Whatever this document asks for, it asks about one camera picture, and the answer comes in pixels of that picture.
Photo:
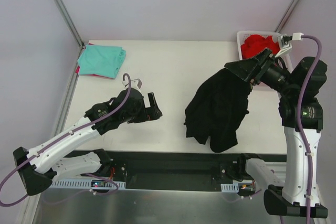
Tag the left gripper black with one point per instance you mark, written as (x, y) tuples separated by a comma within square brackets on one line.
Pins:
[(146, 113)]

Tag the white plastic basket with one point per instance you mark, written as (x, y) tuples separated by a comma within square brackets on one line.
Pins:
[(284, 42)]

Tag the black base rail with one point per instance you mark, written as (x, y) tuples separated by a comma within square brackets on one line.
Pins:
[(176, 171)]

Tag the aluminium frame post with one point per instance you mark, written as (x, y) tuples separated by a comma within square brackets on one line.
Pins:
[(69, 22), (290, 9)]

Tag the folded teal t-shirt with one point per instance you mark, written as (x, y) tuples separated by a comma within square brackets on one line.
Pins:
[(101, 59)]

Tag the right aluminium frame post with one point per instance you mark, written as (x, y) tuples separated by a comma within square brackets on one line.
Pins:
[(290, 9)]

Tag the red t-shirt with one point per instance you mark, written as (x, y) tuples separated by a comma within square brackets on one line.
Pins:
[(254, 44)]

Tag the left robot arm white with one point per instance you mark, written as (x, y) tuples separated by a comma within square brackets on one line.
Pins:
[(47, 163)]

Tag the left aluminium frame post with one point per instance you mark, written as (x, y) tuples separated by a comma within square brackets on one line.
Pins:
[(69, 22)]

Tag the black t-shirt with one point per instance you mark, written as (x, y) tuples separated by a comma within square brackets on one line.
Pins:
[(217, 110)]

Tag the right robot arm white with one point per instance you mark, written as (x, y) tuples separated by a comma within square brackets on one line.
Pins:
[(302, 120)]

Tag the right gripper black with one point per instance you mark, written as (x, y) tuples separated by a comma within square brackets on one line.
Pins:
[(258, 69)]

